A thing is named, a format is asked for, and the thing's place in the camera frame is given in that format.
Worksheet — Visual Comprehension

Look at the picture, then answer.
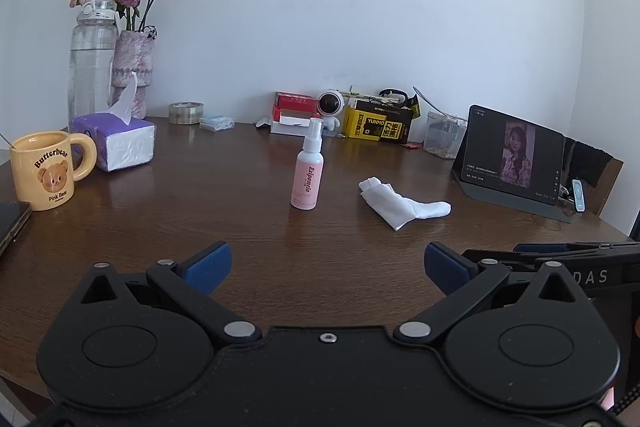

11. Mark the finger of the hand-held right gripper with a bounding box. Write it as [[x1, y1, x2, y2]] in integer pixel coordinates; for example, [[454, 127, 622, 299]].
[[461, 249, 640, 274], [512, 242, 640, 255]]

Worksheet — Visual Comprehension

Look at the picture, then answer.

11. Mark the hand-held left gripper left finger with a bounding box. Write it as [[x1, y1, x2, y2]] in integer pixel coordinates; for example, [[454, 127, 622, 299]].
[[80, 241, 263, 346]]

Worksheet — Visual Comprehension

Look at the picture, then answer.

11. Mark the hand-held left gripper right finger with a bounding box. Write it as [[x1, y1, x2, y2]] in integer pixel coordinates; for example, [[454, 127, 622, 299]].
[[393, 241, 577, 347]]

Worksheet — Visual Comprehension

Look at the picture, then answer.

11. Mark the white cloth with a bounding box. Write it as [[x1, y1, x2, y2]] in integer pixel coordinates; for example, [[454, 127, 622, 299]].
[[358, 176, 452, 231]]

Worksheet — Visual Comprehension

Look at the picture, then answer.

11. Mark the pink spray bottle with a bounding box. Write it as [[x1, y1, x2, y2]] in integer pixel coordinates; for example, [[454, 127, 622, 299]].
[[291, 117, 327, 211]]

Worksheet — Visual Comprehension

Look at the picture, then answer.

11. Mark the clear plastic container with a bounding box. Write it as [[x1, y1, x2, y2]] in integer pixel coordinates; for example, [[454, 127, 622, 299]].
[[423, 110, 469, 160]]

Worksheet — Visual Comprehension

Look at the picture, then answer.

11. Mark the small blue white remote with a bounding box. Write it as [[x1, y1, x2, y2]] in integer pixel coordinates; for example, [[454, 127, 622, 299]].
[[570, 179, 587, 212]]

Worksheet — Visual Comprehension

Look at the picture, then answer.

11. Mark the tablet with grey stand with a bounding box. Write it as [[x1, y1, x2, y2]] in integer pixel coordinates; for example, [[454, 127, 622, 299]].
[[452, 105, 584, 224]]

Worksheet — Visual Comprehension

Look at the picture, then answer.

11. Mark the small clear plastic packet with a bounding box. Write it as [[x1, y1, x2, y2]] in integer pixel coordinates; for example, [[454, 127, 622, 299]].
[[199, 114, 236, 134]]

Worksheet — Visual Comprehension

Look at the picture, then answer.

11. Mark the purple and white tissue pack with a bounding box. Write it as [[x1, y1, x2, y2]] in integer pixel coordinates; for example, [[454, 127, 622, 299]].
[[69, 71, 157, 172]]

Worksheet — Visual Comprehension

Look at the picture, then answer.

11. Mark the clear tape roll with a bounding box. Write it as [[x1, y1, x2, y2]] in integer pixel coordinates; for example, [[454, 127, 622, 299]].
[[168, 101, 206, 126]]

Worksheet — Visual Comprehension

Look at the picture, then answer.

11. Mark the yellow and black box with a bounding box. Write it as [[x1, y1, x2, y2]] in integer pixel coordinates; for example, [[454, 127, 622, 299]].
[[344, 98, 414, 146]]

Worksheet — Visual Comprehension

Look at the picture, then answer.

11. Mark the red and white box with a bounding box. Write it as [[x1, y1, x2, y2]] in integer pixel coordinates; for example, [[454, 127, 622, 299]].
[[256, 91, 323, 138]]

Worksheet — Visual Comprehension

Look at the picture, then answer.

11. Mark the yellow bear mug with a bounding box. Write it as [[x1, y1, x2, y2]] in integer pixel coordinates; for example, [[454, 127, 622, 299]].
[[10, 130, 98, 212]]

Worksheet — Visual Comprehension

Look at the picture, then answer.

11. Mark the dark smartphone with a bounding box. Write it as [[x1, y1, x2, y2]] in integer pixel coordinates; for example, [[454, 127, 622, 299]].
[[0, 201, 33, 258]]

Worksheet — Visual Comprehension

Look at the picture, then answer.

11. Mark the white astronaut figure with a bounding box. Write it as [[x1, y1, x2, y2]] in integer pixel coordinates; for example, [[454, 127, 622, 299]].
[[316, 88, 347, 137]]

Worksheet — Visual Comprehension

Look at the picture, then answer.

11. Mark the pink mottled vase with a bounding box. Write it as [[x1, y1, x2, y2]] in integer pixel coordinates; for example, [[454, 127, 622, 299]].
[[111, 25, 157, 120]]

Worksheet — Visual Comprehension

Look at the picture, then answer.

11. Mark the clear water bottle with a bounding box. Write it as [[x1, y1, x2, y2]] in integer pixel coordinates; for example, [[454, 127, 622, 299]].
[[67, 0, 119, 128]]

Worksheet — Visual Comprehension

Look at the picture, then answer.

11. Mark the black braided cable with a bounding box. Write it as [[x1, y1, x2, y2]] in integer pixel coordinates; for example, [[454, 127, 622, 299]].
[[614, 379, 640, 415]]

